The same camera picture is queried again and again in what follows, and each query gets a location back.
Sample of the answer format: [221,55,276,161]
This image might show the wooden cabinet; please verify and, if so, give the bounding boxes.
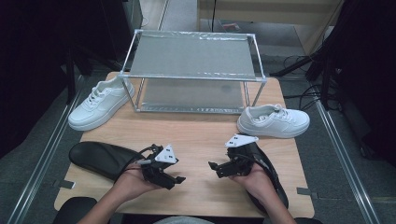
[197,0,344,54]

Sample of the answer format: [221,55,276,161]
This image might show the black curtain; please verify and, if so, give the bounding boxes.
[320,0,396,167]

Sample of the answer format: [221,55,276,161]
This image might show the black floor cables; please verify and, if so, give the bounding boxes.
[281,54,332,110]

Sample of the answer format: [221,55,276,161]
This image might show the person's left hand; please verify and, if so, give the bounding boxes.
[113,164,163,197]

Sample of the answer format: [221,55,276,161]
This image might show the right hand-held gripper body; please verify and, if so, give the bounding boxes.
[224,133,260,177]

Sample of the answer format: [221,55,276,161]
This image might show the white sneaker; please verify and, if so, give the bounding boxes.
[67,75,136,132]
[236,103,311,139]

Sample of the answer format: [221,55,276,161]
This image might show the metal floor rail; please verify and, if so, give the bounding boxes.
[6,74,85,224]
[311,99,382,224]

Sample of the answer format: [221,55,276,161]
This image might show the black stand leg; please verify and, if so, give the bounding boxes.
[269,55,316,77]

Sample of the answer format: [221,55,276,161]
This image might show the grey tape strip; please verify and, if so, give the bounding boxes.
[296,186,319,200]
[52,179,77,190]

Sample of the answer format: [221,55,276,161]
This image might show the metal shoe rack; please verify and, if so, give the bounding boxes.
[119,28,268,116]

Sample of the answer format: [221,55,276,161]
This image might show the black chair armrest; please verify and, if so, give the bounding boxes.
[52,196,98,224]

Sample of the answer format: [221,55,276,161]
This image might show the person's right hand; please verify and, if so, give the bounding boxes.
[228,163,276,201]

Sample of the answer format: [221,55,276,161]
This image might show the left hand-held gripper cable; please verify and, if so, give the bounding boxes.
[115,146,157,183]

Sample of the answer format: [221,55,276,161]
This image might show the black slipper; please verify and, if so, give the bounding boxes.
[68,140,146,182]
[246,141,290,216]

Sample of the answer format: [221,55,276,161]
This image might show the person's grey clothing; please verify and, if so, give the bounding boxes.
[153,216,216,224]

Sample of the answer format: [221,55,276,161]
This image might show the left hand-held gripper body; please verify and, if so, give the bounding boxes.
[140,144,179,183]

